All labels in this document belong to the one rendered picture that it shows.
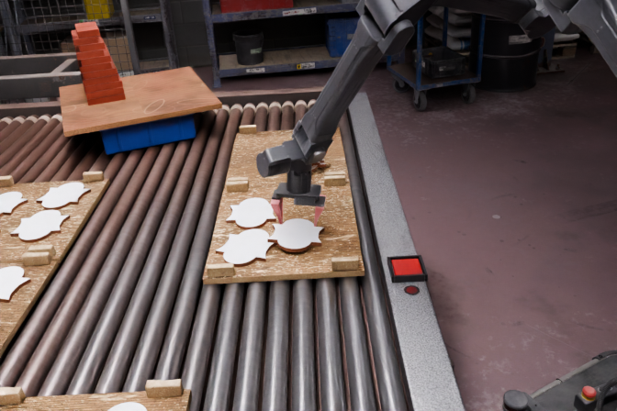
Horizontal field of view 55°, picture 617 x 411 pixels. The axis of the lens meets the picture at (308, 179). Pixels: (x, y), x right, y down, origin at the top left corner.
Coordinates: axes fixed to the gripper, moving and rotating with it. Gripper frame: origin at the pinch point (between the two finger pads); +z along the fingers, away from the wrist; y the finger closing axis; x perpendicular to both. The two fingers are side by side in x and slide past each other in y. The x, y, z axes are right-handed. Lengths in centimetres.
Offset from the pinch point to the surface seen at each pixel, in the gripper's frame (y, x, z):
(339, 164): 7.7, 35.5, -1.2
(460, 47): 98, 444, 43
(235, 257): -12.3, -14.3, 2.1
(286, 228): -2.5, -3.2, 0.0
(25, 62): -143, 131, -2
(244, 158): -21.6, 40.1, 0.6
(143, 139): -58, 51, 1
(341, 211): 9.9, 8.2, 0.2
